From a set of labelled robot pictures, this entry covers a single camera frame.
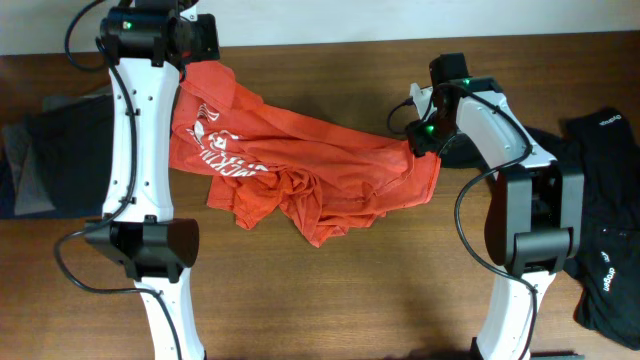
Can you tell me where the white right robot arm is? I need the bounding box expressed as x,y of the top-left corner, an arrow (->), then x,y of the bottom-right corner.
406,77 -> 584,360

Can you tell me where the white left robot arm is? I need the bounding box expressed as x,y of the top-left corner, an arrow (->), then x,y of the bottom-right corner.
86,1 -> 219,359

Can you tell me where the orange t-shirt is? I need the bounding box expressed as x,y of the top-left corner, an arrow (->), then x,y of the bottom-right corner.
170,61 -> 441,247

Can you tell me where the dark folded shirt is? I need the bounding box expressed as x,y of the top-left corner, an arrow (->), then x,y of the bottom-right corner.
25,95 -> 114,216

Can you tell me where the black adidas jacket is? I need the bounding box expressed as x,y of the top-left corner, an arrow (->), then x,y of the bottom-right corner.
527,107 -> 639,351

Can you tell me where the black base equipment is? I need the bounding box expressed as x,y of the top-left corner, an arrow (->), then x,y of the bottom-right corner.
530,352 -> 586,360

